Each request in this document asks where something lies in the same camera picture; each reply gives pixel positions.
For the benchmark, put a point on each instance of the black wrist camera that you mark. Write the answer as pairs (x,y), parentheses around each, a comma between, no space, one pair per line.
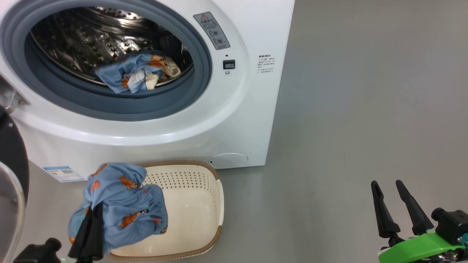
(36,252)
(453,224)

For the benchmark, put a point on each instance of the cream perforated laundry basket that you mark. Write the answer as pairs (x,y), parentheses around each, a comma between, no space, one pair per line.
(190,208)

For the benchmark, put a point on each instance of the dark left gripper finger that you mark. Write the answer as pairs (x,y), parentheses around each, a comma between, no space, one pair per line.
(82,237)
(98,233)

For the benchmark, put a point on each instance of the round filter cover panel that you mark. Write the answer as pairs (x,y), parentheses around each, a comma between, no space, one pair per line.
(229,160)

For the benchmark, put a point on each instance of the white front-load washing machine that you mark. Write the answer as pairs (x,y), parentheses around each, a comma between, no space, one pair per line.
(182,124)

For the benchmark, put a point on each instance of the blue energy label sticker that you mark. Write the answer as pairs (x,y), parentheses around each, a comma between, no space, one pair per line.
(64,174)

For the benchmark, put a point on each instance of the metal door hinge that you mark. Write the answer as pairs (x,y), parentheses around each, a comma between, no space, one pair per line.
(11,95)

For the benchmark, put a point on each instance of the stainless steel washer drum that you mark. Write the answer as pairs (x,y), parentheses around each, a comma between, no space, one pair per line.
(84,40)

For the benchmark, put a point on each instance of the black printed text label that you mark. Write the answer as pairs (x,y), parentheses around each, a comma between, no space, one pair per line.
(265,64)

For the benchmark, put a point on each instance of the grey warning sticker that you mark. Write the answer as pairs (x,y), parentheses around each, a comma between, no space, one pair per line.
(212,31)

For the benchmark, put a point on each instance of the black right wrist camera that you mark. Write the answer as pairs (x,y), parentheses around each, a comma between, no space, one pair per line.
(453,224)

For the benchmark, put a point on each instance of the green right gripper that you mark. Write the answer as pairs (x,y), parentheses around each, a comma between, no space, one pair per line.
(420,248)

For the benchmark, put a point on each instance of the blue printed garment orange bears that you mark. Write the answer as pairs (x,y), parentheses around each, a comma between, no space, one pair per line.
(124,204)

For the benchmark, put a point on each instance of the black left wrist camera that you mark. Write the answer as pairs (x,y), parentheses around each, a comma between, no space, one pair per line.
(36,252)

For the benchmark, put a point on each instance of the blue printed garment white lining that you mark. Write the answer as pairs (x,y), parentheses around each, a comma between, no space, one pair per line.
(124,71)

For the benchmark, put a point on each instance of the black round glass washer door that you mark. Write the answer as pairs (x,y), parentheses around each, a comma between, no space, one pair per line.
(12,153)

